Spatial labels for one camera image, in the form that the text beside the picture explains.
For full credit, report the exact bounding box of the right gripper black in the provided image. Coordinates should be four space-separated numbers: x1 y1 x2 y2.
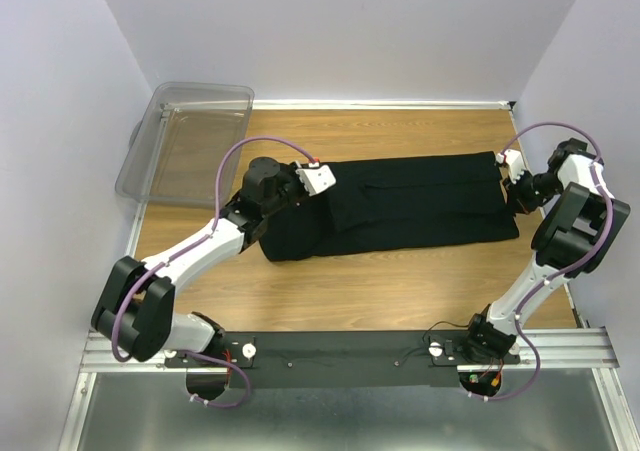
501 168 563 215

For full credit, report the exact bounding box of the black t shirt blue logo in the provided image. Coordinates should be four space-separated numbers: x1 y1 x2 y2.
259 151 519 262

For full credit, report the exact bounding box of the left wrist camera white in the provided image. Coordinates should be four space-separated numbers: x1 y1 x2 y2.
295 162 336 197

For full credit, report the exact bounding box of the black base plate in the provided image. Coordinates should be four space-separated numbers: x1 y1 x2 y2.
164 328 521 392

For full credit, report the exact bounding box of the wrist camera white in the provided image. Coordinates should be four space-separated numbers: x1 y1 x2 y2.
295 162 336 197
496 149 527 184

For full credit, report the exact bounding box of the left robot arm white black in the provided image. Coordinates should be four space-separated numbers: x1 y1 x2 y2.
91 157 335 366

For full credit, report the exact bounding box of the aluminium frame rail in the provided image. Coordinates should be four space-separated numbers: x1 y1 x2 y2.
57 105 171 451

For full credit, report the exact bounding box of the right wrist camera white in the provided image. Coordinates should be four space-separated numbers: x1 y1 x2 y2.
496 149 527 184

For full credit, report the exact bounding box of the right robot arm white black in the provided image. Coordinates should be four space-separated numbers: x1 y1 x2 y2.
459 138 631 363

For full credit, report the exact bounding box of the clear plastic bin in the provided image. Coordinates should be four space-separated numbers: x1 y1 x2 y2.
115 82 254 208

